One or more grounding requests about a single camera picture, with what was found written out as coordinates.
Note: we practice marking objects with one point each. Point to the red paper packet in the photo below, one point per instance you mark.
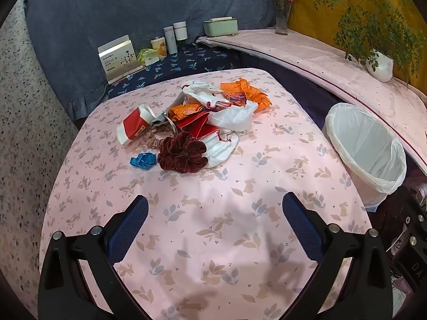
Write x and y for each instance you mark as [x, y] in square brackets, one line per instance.
[196, 125]

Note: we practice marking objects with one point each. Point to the tall grey white bottle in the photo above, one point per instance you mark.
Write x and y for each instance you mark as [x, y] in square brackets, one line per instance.
[170, 40]

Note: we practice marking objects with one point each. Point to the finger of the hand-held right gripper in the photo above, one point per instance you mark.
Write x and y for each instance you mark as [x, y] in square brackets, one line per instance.
[408, 231]

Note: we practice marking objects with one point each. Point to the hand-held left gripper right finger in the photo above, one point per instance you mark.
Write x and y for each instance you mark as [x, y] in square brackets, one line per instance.
[302, 226]

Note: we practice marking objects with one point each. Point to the yellow backdrop cloth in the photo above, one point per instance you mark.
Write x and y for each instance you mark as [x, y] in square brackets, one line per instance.
[320, 13]

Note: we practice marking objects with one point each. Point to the blue wrapper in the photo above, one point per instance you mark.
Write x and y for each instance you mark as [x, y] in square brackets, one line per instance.
[142, 161]

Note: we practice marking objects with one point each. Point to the white plastic bag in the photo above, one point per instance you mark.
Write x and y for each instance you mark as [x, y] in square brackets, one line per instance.
[233, 116]

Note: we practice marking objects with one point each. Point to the red and white paper cup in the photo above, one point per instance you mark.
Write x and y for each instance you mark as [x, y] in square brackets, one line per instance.
[133, 126]

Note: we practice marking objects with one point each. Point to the orange plastic bag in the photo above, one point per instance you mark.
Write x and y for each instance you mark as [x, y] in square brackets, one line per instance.
[253, 93]

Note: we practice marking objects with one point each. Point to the yellow printed tin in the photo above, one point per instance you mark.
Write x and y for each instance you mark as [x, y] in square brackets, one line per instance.
[159, 47]

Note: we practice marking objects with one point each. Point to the pale pink shelf cloth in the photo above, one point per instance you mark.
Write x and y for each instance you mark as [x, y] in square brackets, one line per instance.
[320, 63]

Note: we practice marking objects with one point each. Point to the white ceramic plant pot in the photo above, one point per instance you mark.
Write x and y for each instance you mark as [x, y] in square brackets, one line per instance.
[380, 66]

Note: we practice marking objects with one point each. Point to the pink rabbit print tablecloth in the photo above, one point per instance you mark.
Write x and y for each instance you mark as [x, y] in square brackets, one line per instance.
[233, 180]

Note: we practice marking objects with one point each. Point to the white trash bin with liner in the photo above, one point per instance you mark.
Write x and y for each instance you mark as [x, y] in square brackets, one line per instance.
[367, 146]

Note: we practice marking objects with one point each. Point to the white folded card box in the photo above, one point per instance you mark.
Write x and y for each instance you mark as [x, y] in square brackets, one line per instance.
[118, 60]

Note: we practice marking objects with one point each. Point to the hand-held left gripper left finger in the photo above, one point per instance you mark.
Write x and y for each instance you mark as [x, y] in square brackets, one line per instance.
[128, 228]

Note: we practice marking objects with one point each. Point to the light green tissue box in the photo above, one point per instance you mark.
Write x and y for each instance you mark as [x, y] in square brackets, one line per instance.
[220, 27]

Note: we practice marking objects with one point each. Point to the dark purple cloth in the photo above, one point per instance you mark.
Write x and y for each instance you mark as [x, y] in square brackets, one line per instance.
[300, 85]

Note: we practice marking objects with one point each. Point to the blue grey backdrop cloth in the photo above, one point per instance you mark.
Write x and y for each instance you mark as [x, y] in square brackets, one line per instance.
[100, 6]

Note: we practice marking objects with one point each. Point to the glass vase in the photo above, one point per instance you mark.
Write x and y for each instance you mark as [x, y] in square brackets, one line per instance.
[281, 20]

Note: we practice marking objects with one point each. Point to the orange printed packet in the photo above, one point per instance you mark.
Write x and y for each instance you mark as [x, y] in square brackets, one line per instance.
[185, 111]

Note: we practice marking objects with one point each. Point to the white round canister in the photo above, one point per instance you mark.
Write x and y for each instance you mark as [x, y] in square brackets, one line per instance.
[180, 31]

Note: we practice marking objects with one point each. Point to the green leafy plant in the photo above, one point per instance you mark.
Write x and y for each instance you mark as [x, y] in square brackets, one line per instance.
[370, 23]

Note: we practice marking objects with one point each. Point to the pinkish brown scrunchie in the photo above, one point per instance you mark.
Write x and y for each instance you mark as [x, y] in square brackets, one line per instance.
[153, 138]

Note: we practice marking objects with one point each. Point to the navy floral cloth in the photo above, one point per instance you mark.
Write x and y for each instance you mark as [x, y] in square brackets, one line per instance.
[186, 61]

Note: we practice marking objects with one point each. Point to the green tissue pack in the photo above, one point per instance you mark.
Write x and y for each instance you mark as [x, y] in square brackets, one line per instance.
[148, 56]

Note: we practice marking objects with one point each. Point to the dark red velvet scrunchie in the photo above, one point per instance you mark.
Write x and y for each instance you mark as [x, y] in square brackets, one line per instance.
[181, 155]

